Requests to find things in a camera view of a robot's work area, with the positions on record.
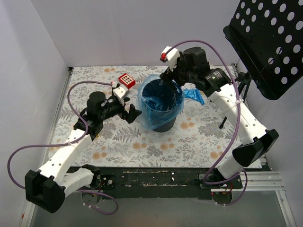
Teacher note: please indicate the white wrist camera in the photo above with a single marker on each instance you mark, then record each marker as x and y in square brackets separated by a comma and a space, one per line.
[170, 57]
[119, 93]

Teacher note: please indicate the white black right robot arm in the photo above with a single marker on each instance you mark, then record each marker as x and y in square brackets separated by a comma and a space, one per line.
[256, 139]

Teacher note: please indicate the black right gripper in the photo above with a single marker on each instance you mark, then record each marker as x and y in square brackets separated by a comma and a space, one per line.
[170, 75]

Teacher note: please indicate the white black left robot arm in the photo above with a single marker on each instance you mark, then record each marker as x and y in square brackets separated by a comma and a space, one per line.
[50, 184]

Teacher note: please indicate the floral patterned table mat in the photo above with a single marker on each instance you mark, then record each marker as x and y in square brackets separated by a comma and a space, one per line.
[195, 140]

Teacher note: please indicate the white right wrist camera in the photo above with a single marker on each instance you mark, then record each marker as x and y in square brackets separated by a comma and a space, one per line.
[170, 57]

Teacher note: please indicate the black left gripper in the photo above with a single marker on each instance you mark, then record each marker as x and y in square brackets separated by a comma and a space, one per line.
[126, 111]

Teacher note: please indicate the blue plastic trash bag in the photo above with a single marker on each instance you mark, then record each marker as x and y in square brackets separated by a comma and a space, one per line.
[161, 101]

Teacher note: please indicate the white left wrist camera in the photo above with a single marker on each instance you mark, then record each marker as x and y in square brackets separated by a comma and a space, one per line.
[119, 93]

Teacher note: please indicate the red toy block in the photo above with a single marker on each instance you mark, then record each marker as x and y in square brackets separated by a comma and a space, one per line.
[127, 80]

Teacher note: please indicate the black perforated music stand tray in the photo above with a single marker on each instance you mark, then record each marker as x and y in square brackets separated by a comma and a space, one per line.
[267, 35]

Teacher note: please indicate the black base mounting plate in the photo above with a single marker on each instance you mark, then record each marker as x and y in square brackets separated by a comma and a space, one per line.
[151, 182]

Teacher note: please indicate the dark grey trash bin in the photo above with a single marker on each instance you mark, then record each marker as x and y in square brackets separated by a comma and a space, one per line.
[161, 104]

